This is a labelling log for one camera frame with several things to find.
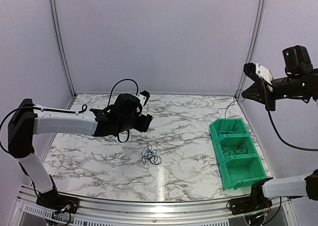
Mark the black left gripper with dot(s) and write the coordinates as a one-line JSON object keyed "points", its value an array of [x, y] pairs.
{"points": [[142, 126]]}

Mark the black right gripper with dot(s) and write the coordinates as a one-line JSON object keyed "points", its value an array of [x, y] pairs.
{"points": [[256, 92]]}

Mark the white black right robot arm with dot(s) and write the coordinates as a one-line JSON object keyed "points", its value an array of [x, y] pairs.
{"points": [[300, 83]]}

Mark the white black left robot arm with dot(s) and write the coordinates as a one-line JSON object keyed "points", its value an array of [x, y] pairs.
{"points": [[30, 119]]}

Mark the green three-compartment plastic bin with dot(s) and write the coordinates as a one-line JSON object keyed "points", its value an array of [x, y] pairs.
{"points": [[237, 158]]}

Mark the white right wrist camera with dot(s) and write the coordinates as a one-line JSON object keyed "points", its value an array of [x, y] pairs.
{"points": [[257, 72]]}

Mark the aluminium back-right corner post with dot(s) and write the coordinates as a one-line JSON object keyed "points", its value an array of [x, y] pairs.
{"points": [[252, 46]]}

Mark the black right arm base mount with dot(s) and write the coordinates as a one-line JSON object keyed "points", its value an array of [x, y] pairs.
{"points": [[248, 204]]}

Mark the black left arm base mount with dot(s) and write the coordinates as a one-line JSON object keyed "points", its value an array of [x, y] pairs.
{"points": [[56, 201]]}

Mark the aluminium front rail frame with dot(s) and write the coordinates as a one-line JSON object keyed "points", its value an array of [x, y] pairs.
{"points": [[87, 211]]}

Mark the aluminium back-left corner post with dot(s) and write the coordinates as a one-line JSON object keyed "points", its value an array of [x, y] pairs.
{"points": [[60, 48]]}

